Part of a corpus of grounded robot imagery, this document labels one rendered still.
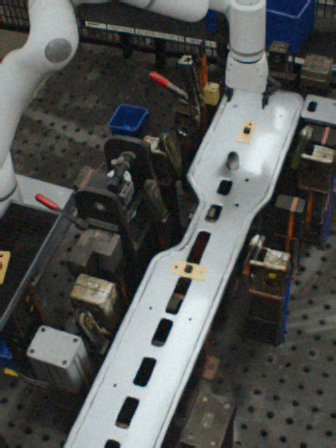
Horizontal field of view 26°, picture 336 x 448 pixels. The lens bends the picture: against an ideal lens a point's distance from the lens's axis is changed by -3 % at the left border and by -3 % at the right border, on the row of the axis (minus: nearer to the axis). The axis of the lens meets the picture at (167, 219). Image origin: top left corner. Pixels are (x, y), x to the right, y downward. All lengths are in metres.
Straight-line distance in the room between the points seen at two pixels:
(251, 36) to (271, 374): 0.84
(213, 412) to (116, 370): 0.24
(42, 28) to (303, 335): 1.02
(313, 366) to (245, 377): 0.18
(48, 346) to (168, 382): 0.26
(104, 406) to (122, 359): 0.12
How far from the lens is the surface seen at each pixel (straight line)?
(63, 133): 2.47
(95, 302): 1.57
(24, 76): 1.65
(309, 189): 1.94
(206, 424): 1.47
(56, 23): 1.54
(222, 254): 1.71
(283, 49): 2.12
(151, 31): 2.29
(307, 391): 1.87
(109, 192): 1.60
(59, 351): 1.49
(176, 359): 1.57
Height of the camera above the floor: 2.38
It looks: 51 degrees down
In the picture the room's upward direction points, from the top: 7 degrees counter-clockwise
